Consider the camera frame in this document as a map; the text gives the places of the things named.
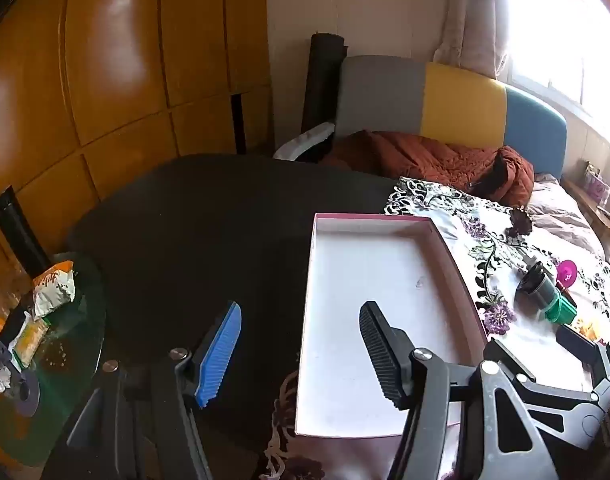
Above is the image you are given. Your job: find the white curved chair part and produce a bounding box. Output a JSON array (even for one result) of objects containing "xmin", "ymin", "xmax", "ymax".
[{"xmin": 274, "ymin": 121, "xmax": 336, "ymax": 161}]

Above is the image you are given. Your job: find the green plastic toy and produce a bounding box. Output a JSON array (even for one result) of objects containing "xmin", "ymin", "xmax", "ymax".
[{"xmin": 545, "ymin": 294, "xmax": 579, "ymax": 325}]

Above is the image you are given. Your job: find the magenta plastic disc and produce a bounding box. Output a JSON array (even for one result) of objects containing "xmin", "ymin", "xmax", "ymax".
[{"xmin": 556, "ymin": 259, "xmax": 579, "ymax": 286}]

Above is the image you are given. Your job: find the white box with pink rim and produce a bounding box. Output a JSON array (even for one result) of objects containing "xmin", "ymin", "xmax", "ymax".
[{"xmin": 294, "ymin": 212, "xmax": 491, "ymax": 440}]

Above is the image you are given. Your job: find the round glass side table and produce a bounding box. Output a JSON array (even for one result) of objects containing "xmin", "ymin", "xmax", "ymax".
[{"xmin": 0, "ymin": 252, "xmax": 108, "ymax": 471}]

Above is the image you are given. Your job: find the grey disc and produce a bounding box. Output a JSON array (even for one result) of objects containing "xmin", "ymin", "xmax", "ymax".
[{"xmin": 5, "ymin": 370, "xmax": 42, "ymax": 417}]

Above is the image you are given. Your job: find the rust-brown quilted jacket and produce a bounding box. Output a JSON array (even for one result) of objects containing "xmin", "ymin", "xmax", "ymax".
[{"xmin": 319, "ymin": 130, "xmax": 536, "ymax": 208}]

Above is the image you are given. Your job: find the black rolled mat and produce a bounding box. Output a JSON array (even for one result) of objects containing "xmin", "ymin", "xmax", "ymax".
[{"xmin": 301, "ymin": 33, "xmax": 348, "ymax": 133}]

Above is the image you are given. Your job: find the grey yellow blue headboard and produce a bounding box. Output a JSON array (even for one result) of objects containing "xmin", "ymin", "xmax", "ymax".
[{"xmin": 335, "ymin": 55, "xmax": 568, "ymax": 181}]

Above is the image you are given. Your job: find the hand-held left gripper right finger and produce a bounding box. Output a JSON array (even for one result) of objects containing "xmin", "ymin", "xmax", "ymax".
[{"xmin": 359, "ymin": 301, "xmax": 558, "ymax": 480}]

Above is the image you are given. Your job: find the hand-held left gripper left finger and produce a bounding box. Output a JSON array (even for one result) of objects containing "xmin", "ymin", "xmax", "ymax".
[{"xmin": 42, "ymin": 301, "xmax": 243, "ymax": 480}]

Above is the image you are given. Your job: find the window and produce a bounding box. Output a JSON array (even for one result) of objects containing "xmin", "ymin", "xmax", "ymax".
[{"xmin": 500, "ymin": 0, "xmax": 610, "ymax": 146}]

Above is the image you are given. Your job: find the embroidered white tablecloth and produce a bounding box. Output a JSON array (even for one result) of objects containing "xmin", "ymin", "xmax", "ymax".
[{"xmin": 255, "ymin": 176, "xmax": 610, "ymax": 480}]

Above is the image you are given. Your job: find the wooden wardrobe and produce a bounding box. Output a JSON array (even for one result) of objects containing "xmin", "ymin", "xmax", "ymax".
[{"xmin": 0, "ymin": 0, "xmax": 275, "ymax": 281}]

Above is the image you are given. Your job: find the green and yellow packet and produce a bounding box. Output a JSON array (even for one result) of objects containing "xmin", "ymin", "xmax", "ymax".
[{"xmin": 10, "ymin": 317, "xmax": 50, "ymax": 367}]

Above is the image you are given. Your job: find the beige curtain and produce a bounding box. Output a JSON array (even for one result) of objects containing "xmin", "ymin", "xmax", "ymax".
[{"xmin": 432, "ymin": 0, "xmax": 516, "ymax": 81}]

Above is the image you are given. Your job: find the black cylinder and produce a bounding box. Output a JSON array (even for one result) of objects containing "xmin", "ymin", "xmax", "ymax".
[{"xmin": 515, "ymin": 259, "xmax": 562, "ymax": 313}]

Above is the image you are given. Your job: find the pink patterned box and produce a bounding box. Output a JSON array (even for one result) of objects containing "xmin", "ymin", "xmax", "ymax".
[{"xmin": 582, "ymin": 160, "xmax": 610, "ymax": 207}]

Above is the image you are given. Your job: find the white and orange snack packet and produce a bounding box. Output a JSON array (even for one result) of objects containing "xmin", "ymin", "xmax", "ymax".
[{"xmin": 31, "ymin": 260, "xmax": 76, "ymax": 318}]

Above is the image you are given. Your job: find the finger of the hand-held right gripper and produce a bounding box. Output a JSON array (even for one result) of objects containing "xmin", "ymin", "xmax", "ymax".
[
  {"xmin": 555, "ymin": 324, "xmax": 610, "ymax": 386},
  {"xmin": 489, "ymin": 339, "xmax": 610, "ymax": 452}
]

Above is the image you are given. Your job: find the yellow plastic toy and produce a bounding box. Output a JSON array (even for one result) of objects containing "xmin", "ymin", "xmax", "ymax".
[{"xmin": 572, "ymin": 317, "xmax": 603, "ymax": 343}]

